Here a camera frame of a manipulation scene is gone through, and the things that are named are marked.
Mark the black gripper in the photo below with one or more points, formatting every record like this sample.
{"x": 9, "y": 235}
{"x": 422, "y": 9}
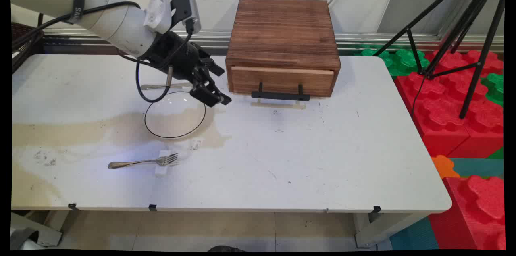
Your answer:
{"x": 177, "y": 56}

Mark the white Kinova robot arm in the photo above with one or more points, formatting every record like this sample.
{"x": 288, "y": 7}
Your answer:
{"x": 113, "y": 18}

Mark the silver metal utensil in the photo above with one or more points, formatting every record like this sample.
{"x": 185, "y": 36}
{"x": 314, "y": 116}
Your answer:
{"x": 153, "y": 86}

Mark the clear plate with black rim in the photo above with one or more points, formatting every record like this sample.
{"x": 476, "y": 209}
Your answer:
{"x": 173, "y": 123}

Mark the dark wooden drawer cabinet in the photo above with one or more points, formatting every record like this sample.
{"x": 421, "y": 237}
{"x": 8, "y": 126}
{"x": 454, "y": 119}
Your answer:
{"x": 282, "y": 30}

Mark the small white block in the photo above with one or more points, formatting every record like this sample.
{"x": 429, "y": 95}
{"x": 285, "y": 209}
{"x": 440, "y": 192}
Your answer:
{"x": 161, "y": 171}

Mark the silver metal fork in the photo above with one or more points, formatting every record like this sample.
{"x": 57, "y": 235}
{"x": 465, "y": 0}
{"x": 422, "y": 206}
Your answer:
{"x": 133, "y": 163}

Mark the green foam block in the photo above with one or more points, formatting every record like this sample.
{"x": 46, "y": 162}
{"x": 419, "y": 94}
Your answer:
{"x": 495, "y": 86}
{"x": 399, "y": 60}

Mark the white table leg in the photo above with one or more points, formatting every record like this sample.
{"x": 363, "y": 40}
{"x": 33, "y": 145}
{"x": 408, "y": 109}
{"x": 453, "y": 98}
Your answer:
{"x": 383, "y": 227}

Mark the large red foam block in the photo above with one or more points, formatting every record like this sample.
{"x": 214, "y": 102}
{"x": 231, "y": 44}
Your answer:
{"x": 475, "y": 211}
{"x": 439, "y": 115}

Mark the grey table leg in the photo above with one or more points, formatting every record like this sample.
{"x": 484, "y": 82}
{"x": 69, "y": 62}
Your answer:
{"x": 32, "y": 229}

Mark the orange foam piece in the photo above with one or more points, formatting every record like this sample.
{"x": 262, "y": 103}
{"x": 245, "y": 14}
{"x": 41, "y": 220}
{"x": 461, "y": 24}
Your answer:
{"x": 443, "y": 166}

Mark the teal foam mat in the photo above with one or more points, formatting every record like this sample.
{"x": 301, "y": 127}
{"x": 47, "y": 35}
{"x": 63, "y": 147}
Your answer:
{"x": 479, "y": 167}

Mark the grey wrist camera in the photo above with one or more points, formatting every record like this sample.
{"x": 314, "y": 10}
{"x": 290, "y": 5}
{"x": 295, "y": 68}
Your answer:
{"x": 189, "y": 8}

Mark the white ribbed camera mount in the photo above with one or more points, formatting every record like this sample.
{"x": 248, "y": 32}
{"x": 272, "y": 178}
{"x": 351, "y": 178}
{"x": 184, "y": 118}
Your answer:
{"x": 158, "y": 12}

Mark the aluminium wall rail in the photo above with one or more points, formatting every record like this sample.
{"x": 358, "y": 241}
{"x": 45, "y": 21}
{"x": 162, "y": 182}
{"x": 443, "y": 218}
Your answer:
{"x": 363, "y": 40}

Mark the black camera tripod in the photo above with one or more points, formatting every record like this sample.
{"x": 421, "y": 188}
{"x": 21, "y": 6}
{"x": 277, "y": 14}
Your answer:
{"x": 475, "y": 18}

